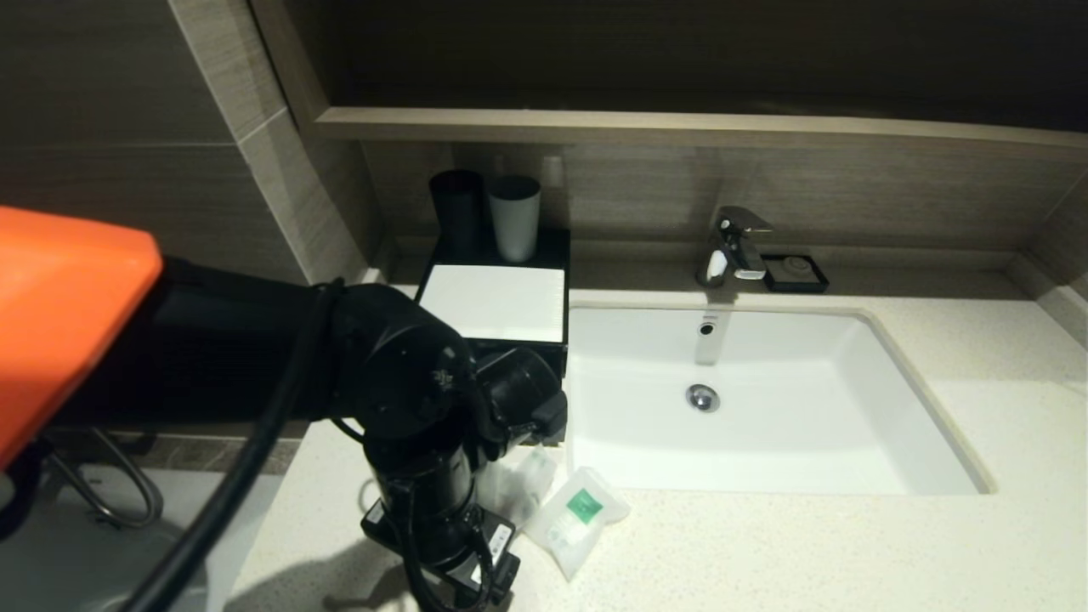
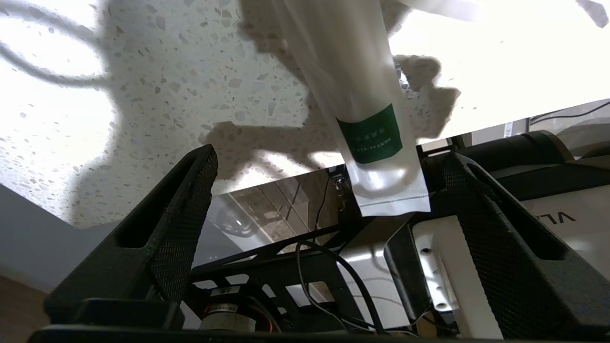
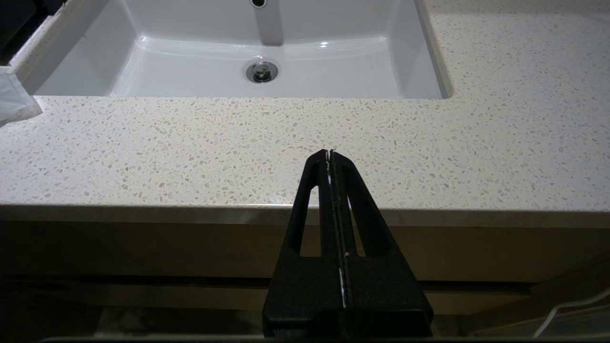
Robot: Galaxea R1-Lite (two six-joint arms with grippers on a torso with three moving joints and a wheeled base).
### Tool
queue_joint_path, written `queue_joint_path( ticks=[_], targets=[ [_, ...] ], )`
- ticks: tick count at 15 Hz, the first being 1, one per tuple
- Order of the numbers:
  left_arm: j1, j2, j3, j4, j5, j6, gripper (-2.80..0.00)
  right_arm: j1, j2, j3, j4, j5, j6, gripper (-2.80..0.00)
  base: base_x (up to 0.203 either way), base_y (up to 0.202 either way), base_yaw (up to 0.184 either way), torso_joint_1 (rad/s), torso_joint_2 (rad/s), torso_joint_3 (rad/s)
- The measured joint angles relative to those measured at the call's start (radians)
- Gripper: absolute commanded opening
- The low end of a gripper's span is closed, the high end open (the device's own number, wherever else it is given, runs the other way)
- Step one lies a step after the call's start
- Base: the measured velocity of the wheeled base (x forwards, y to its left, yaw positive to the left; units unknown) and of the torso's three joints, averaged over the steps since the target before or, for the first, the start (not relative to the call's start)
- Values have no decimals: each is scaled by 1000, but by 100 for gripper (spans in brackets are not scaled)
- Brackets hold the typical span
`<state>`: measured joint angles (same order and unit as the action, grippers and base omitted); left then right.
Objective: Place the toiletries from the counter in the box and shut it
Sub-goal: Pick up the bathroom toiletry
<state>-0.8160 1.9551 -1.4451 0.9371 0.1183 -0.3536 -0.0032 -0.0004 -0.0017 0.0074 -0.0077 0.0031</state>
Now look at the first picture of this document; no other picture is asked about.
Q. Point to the chrome faucet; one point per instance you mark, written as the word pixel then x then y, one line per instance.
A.
pixel 735 240

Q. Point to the grey cup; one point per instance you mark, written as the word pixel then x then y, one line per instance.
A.
pixel 515 219

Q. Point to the small translucent packet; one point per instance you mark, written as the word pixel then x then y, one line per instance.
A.
pixel 527 489

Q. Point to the white sink basin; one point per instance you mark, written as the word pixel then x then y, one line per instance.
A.
pixel 807 425

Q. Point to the grey toilet lid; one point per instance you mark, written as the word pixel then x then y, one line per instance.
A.
pixel 85 561

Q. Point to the wooden wall ledge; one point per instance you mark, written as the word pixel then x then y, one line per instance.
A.
pixel 680 127

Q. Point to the chrome sink drain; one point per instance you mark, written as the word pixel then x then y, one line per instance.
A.
pixel 703 399

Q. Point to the black amenity box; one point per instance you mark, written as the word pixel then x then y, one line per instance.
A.
pixel 557 251

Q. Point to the black cup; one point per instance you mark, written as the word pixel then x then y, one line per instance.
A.
pixel 459 211

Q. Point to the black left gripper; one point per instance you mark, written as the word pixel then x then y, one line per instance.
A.
pixel 459 552

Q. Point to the white ribbed pad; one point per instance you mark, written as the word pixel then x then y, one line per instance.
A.
pixel 510 302

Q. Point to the clear packet green label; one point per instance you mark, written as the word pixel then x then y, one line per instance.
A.
pixel 580 514

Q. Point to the black soap dish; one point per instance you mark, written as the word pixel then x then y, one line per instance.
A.
pixel 796 273

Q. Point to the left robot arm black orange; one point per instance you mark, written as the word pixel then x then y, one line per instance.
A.
pixel 399 365

